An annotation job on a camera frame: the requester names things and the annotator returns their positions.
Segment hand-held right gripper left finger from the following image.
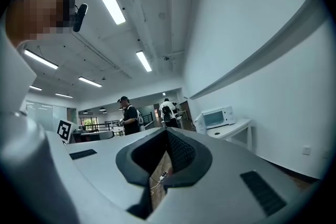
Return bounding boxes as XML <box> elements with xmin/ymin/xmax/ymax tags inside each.
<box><xmin>65</xmin><ymin>127</ymin><xmax>169</xmax><ymax>220</ymax></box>

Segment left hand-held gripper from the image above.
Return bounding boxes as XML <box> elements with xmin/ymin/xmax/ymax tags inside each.
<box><xmin>56</xmin><ymin>119</ymin><xmax>79</xmax><ymax>145</ymax></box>

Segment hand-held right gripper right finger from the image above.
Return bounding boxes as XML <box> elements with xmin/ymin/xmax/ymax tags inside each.
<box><xmin>146</xmin><ymin>127</ymin><xmax>320</xmax><ymax>224</ymax></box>

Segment white microwave oven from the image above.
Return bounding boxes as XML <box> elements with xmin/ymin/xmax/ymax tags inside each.
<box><xmin>194</xmin><ymin>105</ymin><xmax>236</xmax><ymax>135</ymax></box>

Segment grey office desk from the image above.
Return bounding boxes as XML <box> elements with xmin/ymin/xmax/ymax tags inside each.
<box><xmin>72</xmin><ymin>130</ymin><xmax>116</xmax><ymax>143</ymax></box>

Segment white table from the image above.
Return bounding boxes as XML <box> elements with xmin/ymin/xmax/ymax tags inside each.
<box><xmin>206</xmin><ymin>118</ymin><xmax>253</xmax><ymax>153</ymax></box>

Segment person's head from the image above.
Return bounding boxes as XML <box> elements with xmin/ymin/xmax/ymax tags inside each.
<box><xmin>5</xmin><ymin>0</ymin><xmax>77</xmax><ymax>48</ymax></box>

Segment grey wall rail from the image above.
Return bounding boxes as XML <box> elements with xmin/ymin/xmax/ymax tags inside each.
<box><xmin>188</xmin><ymin>0</ymin><xmax>328</xmax><ymax>100</ymax></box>

